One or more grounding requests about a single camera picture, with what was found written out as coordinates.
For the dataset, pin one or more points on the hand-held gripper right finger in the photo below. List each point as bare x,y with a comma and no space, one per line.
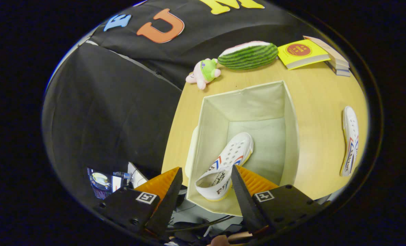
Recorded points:
244,201

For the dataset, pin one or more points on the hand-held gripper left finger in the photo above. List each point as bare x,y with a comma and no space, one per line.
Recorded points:
168,205

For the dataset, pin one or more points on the white canvas shoe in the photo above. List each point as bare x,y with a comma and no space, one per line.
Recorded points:
350,130
230,153

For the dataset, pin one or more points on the cream fabric storage box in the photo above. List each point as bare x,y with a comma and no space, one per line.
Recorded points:
257,102

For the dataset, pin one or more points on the blue printed box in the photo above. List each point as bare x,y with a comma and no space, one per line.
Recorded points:
100,181

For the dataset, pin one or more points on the white side table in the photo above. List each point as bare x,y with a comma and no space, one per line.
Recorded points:
136,176

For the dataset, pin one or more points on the pink and green plush toy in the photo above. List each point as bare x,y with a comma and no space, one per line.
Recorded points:
206,70

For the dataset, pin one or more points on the watermelon slice plush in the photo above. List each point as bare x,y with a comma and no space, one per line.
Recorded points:
249,56

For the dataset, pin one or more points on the yellow book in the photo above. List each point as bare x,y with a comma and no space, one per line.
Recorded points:
298,51

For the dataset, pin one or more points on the grey-blue book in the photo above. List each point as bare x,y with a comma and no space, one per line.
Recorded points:
341,72

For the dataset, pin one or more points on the white paperback book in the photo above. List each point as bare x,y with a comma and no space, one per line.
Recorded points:
339,65

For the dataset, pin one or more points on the beige paperback book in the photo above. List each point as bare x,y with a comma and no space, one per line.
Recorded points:
326,48

